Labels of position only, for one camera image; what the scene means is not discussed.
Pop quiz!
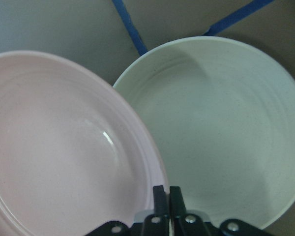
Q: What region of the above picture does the pink plate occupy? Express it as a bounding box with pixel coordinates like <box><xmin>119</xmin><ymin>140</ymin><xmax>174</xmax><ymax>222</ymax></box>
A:
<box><xmin>0</xmin><ymin>51</ymin><xmax>168</xmax><ymax>236</ymax></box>

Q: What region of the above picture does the white plate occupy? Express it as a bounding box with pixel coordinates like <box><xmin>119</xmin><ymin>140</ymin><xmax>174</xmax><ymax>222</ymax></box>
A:
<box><xmin>114</xmin><ymin>36</ymin><xmax>295</xmax><ymax>228</ymax></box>

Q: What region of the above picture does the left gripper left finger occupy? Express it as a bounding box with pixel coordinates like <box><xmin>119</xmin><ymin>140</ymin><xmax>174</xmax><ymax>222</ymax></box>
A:
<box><xmin>153</xmin><ymin>185</ymin><xmax>169</xmax><ymax>216</ymax></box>

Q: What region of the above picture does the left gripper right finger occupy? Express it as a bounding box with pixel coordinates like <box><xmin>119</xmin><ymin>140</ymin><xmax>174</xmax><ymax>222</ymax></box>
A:
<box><xmin>170</xmin><ymin>186</ymin><xmax>186</xmax><ymax>216</ymax></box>

